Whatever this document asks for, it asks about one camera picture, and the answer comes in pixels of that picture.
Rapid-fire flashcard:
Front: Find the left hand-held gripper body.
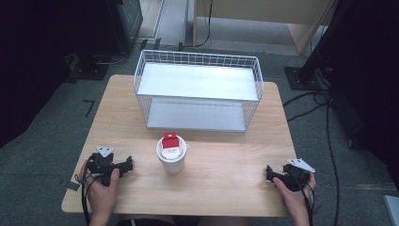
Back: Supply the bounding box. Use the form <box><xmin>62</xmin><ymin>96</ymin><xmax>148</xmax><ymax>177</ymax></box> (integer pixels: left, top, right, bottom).
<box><xmin>85</xmin><ymin>145</ymin><xmax>126</xmax><ymax>187</ymax></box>

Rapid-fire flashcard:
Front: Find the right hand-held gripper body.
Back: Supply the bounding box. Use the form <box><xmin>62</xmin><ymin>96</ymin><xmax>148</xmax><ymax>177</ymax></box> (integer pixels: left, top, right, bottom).
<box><xmin>272</xmin><ymin>157</ymin><xmax>316</xmax><ymax>193</ymax></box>

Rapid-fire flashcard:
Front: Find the person's right hand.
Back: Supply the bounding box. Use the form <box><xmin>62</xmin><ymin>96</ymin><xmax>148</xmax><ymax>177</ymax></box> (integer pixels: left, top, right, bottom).
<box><xmin>272</xmin><ymin>171</ymin><xmax>317</xmax><ymax>218</ymax></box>

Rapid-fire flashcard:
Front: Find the person's left hand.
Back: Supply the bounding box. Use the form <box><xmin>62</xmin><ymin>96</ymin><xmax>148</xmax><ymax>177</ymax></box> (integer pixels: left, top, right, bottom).
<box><xmin>79</xmin><ymin>161</ymin><xmax>121</xmax><ymax>218</ymax></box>

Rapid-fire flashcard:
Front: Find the white cup with red lid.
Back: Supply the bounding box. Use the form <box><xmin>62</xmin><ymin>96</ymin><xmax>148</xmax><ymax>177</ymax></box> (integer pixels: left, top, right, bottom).
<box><xmin>155</xmin><ymin>131</ymin><xmax>190</xmax><ymax>175</ymax></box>

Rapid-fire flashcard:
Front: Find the pale flat panel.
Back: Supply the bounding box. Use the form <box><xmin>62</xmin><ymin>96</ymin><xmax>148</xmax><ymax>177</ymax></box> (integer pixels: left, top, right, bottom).
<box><xmin>382</xmin><ymin>194</ymin><xmax>399</xmax><ymax>226</ymax></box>

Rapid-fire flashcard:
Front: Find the dark cabinet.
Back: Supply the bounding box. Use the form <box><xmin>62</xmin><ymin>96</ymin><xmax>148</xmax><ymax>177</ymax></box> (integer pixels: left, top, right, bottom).
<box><xmin>105</xmin><ymin>0</ymin><xmax>144</xmax><ymax>55</ymax></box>

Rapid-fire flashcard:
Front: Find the light wooden desk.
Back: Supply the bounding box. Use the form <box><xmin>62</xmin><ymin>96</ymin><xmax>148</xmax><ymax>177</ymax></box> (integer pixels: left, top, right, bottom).
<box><xmin>191</xmin><ymin>0</ymin><xmax>341</xmax><ymax>55</ymax></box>

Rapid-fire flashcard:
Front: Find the right hand-held gripper cable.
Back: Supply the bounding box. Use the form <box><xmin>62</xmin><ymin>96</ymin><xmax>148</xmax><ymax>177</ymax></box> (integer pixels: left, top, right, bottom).
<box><xmin>287</xmin><ymin>170</ymin><xmax>316</xmax><ymax>226</ymax></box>

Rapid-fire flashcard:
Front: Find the hand-held gripper cable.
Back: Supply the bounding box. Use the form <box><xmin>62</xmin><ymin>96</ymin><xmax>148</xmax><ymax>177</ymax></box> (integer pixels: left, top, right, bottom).
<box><xmin>287</xmin><ymin>170</ymin><xmax>316</xmax><ymax>226</ymax></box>
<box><xmin>73</xmin><ymin>159</ymin><xmax>94</xmax><ymax>226</ymax></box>

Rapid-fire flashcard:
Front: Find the left hand-held gripper cable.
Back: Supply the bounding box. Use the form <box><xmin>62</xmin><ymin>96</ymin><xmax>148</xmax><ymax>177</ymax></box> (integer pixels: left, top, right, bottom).
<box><xmin>73</xmin><ymin>159</ymin><xmax>94</xmax><ymax>226</ymax></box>

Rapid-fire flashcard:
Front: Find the black floor cable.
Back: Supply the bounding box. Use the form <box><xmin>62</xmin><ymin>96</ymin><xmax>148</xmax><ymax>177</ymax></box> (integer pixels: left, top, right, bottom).
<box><xmin>282</xmin><ymin>89</ymin><xmax>343</xmax><ymax>226</ymax></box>

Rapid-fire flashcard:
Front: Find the black floor base plate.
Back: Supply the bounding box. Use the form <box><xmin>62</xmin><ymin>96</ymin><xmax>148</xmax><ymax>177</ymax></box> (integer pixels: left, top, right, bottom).
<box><xmin>64</xmin><ymin>52</ymin><xmax>130</xmax><ymax>82</ymax></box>

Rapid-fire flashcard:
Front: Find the black stand with base plate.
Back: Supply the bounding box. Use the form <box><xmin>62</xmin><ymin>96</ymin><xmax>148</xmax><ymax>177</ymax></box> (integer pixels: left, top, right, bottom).
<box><xmin>283</xmin><ymin>0</ymin><xmax>356</xmax><ymax>92</ymax></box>

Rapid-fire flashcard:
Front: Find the white wire shelf rack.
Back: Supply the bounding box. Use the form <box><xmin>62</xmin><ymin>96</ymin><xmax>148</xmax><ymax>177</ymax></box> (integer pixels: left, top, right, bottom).
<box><xmin>133</xmin><ymin>49</ymin><xmax>265</xmax><ymax>134</ymax></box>

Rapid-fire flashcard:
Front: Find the black hanging cable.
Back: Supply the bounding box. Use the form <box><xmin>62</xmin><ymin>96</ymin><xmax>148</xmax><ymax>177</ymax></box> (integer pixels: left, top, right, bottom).
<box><xmin>178</xmin><ymin>0</ymin><xmax>215</xmax><ymax>52</ymax></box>

